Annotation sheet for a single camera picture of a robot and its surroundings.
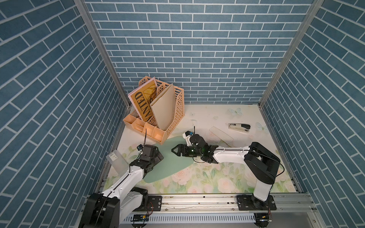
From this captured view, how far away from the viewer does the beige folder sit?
84 centimetres

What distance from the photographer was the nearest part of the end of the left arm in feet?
2.03

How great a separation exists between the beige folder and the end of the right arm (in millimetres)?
220

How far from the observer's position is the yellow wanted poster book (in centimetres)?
90

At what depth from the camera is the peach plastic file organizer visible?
930mm
